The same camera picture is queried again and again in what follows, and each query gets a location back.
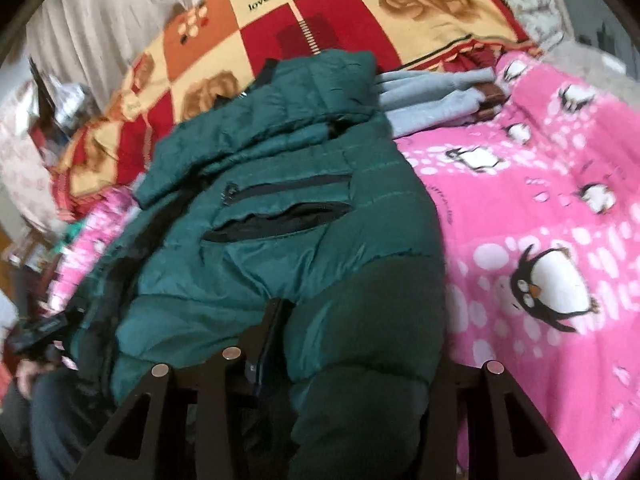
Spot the grey folded garment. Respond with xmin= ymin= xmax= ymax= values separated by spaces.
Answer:
xmin=372 ymin=67 xmax=506 ymax=138

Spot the clear plastic bag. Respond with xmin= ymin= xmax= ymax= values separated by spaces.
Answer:
xmin=52 ymin=82 xmax=98 ymax=131

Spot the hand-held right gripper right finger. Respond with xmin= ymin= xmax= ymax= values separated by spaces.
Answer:
xmin=430 ymin=360 xmax=581 ymax=480

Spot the rose patterned quilt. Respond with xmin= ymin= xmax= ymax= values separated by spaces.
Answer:
xmin=52 ymin=0 xmax=543 ymax=221

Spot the floral bedsheet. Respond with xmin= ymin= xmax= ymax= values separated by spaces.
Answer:
xmin=480 ymin=0 xmax=571 ymax=53

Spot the person's left forearm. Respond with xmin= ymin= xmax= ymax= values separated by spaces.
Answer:
xmin=0 ymin=360 xmax=108 ymax=480

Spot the green puffer jacket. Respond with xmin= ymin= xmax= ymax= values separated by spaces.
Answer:
xmin=65 ymin=50 xmax=451 ymax=480

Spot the pink penguin blanket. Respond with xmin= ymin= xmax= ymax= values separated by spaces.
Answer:
xmin=50 ymin=50 xmax=640 ymax=480

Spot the beige patterned curtain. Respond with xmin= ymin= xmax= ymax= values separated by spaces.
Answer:
xmin=25 ymin=0 xmax=266 ymax=106

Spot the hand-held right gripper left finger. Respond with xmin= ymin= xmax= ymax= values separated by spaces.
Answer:
xmin=75 ymin=300 xmax=294 ymax=480

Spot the green cloth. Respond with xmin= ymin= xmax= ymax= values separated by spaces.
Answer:
xmin=60 ymin=222 xmax=86 ymax=251

